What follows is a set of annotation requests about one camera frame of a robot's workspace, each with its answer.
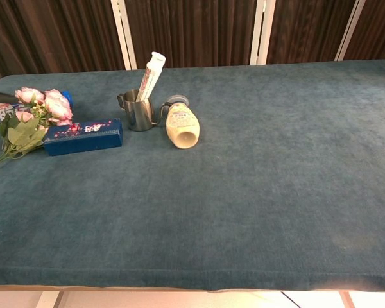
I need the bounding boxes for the blue glasses case grey lining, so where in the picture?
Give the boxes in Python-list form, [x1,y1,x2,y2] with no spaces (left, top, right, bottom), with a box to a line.
[42,117,123,157]

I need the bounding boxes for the pink artificial rose bouquet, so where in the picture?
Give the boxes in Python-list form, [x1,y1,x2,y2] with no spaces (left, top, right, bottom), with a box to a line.
[0,86,74,174]

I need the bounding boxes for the stainless steel milk pitcher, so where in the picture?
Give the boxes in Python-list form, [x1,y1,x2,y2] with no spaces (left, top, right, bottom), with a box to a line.
[117,89,160,132]

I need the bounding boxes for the white toothpaste tube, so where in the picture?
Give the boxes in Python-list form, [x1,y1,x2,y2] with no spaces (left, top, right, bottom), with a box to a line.
[137,51,166,102]

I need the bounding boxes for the cream squeeze sauce bottle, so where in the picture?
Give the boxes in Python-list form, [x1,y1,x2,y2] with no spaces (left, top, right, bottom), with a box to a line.
[160,94,201,150]

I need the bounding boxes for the teal velvet tablecloth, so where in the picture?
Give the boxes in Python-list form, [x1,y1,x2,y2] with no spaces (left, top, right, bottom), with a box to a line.
[0,59,385,293]

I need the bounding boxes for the white partition frame post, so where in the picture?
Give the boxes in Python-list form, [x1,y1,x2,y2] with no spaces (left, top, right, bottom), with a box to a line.
[110,0,138,71]
[334,0,366,62]
[249,0,276,66]

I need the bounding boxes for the black floor cables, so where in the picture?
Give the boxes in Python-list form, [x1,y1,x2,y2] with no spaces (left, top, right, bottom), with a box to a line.
[277,290,299,308]

